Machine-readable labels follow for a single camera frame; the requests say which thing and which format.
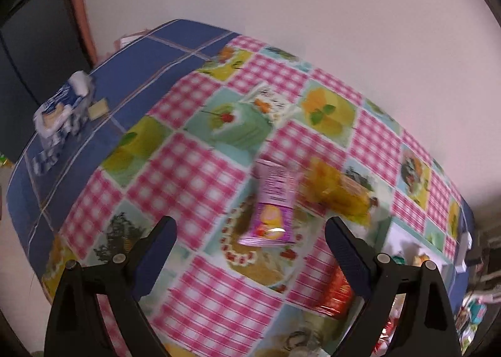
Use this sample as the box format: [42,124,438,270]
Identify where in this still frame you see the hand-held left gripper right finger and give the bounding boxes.
[325,216,462,357]

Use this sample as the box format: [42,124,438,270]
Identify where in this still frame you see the large red patterned packet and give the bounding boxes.
[313,267,355,319]

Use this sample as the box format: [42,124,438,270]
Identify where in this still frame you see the white foam tray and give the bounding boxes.
[385,220,476,357]

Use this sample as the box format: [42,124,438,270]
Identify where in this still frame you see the purple snack packet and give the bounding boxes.
[237,159,302,247]

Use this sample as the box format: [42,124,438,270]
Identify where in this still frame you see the crumpled blue white packet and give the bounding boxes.
[31,71,96,174]

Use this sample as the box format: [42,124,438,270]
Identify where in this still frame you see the green white cow biscuit packet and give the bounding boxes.
[460,294,488,354]

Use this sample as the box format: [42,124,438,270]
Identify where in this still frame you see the white plastic clip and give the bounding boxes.
[456,230,474,273]

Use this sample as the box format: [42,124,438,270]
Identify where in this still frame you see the small shiny red packet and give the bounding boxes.
[376,314,398,357]

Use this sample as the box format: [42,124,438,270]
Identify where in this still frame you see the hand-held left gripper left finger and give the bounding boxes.
[44,216,178,357]

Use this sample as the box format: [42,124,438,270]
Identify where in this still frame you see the dark cabinet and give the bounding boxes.
[0,0,95,162]

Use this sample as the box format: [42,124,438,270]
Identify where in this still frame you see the pink checkered printed tablecloth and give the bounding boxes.
[6,18,476,357]

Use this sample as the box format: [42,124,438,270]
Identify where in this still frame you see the yellow transparent cake packet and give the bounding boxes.
[301,157,378,225]

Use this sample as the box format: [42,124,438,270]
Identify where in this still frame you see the small white orange packet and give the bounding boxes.
[245,82,302,123]

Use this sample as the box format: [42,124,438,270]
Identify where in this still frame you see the orange wooden board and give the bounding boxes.
[66,0,98,64]

